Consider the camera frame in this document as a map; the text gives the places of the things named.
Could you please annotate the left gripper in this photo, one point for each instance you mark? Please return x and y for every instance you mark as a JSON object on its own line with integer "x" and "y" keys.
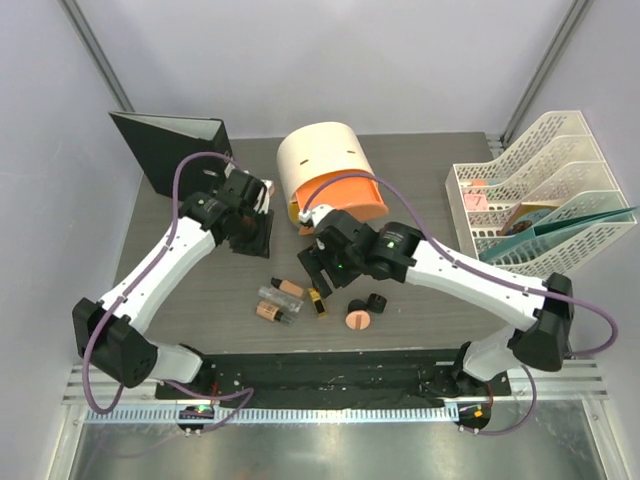
{"x": 260, "y": 246}

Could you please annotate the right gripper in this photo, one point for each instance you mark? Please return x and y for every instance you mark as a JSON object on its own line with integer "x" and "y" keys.
{"x": 310, "y": 260}

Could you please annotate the beige foundation bottle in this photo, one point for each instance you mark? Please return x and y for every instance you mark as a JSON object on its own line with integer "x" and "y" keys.
{"x": 288, "y": 287}

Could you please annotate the clear plastic bottle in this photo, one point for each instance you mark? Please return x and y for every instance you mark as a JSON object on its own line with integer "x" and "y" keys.
{"x": 281, "y": 299}

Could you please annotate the yellow drawer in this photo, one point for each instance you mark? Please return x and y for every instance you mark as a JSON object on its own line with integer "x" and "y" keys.
{"x": 293, "y": 213}

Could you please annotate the BB cream tube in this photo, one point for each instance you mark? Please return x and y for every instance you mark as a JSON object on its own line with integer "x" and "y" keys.
{"x": 272, "y": 313}

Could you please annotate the white round drawer organizer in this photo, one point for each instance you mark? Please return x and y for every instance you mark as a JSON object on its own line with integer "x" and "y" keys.
{"x": 326, "y": 145}

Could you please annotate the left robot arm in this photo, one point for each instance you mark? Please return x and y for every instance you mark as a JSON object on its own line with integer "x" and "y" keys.
{"x": 111, "y": 331}

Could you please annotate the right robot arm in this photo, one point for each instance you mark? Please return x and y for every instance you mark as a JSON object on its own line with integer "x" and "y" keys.
{"x": 537, "y": 312}

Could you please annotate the gold black lipstick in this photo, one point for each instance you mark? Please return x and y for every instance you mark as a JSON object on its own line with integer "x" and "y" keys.
{"x": 317, "y": 302}

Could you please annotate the black round jar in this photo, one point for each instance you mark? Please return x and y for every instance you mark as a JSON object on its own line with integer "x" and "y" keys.
{"x": 356, "y": 305}

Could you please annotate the pink powder puff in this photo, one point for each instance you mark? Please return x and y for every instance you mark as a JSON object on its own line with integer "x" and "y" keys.
{"x": 358, "y": 320}

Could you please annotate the black lever arch binder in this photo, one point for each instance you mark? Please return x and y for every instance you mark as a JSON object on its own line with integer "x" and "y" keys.
{"x": 160, "y": 142}

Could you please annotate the pink sticky note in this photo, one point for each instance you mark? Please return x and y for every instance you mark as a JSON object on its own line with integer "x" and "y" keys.
{"x": 475, "y": 202}

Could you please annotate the teal folder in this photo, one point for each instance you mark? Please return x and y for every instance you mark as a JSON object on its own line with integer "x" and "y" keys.
{"x": 530, "y": 243}

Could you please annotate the colourful book in rack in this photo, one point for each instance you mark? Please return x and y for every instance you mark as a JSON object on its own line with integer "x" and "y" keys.
{"x": 527, "y": 214}

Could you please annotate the white mesh file rack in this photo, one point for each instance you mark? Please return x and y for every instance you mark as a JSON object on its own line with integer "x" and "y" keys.
{"x": 556, "y": 159}

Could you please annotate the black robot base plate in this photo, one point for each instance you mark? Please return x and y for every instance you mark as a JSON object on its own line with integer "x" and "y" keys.
{"x": 358, "y": 380}

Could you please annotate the white slotted cable duct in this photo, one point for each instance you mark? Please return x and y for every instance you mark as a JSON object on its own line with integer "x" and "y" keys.
{"x": 195, "y": 414}

